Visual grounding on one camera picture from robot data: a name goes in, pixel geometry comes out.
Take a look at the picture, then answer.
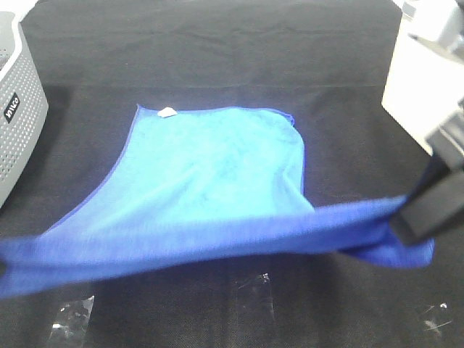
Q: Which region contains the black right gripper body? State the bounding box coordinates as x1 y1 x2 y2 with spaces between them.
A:
426 98 463 170

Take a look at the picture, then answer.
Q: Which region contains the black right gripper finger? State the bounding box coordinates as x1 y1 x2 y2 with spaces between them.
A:
404 154 450 207
389 168 463 245

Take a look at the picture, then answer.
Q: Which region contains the blue microfibre towel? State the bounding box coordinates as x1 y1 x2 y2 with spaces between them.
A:
1 107 434 298

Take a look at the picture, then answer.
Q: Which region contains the beige box with grey lid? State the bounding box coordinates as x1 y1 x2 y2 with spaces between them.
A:
382 1 463 153

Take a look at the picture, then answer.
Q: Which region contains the right clear tape strip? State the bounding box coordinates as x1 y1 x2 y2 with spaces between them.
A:
414 302 453 341

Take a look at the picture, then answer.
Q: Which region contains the clear tape strip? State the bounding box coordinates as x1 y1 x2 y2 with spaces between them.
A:
414 302 453 341
235 273 277 347
46 296 95 348

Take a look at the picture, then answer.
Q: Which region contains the middle clear tape strip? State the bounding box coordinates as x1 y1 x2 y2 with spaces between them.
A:
235 273 277 347

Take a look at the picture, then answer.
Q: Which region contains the left clear tape strip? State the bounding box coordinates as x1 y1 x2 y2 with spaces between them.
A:
46 296 95 348

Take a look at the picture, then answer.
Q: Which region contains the grey perforated laundry basket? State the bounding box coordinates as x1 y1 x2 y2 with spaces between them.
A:
1 10 49 204

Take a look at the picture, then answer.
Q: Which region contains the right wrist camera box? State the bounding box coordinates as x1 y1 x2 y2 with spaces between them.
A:
401 0 463 64

